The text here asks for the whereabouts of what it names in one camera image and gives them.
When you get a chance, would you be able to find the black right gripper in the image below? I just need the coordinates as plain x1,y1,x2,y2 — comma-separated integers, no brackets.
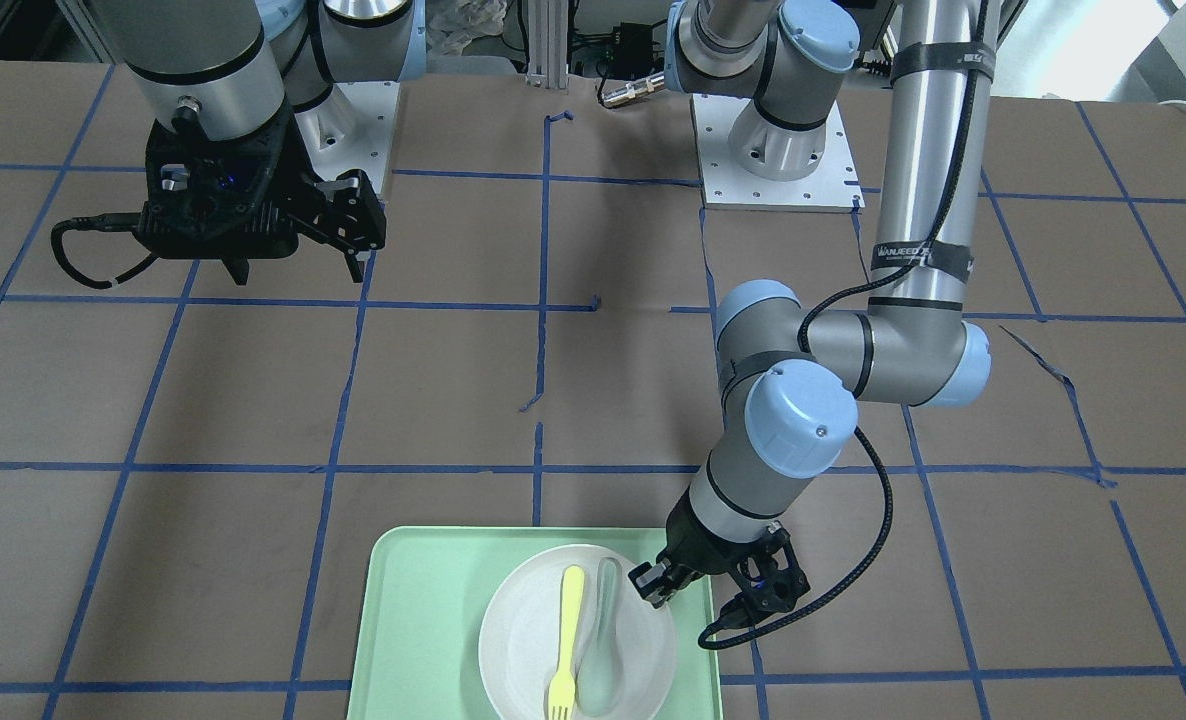
142,101,387,286

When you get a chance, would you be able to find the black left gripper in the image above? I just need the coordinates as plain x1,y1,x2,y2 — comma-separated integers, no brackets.
629,492,757,609

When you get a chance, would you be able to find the pale green plastic spoon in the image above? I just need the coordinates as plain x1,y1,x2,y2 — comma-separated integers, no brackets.
576,556,621,716

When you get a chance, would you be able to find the white round plate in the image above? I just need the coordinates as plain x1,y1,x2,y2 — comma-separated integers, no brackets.
478,544,677,719

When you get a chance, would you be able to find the yellow plastic fork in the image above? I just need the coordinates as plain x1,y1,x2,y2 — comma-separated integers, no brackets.
544,565,587,719

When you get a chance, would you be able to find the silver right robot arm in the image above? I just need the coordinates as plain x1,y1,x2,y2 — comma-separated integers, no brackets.
52,1,427,289

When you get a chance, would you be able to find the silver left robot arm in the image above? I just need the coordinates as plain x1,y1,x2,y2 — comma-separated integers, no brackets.
629,1,997,611

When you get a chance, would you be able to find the light green plastic tray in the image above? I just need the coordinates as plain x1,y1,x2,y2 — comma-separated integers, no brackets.
349,527,723,719

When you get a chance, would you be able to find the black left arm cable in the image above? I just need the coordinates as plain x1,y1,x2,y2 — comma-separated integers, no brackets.
697,0,999,651

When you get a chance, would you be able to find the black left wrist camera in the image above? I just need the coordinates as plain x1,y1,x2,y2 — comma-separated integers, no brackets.
718,521,811,629

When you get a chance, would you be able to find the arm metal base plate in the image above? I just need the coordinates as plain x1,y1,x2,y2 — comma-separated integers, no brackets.
297,81,402,199
691,95,863,214

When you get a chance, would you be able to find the black camera cable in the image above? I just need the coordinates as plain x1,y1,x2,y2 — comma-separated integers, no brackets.
50,212,159,292

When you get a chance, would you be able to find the aluminium frame post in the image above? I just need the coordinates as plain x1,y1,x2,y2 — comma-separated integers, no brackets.
523,0,570,93

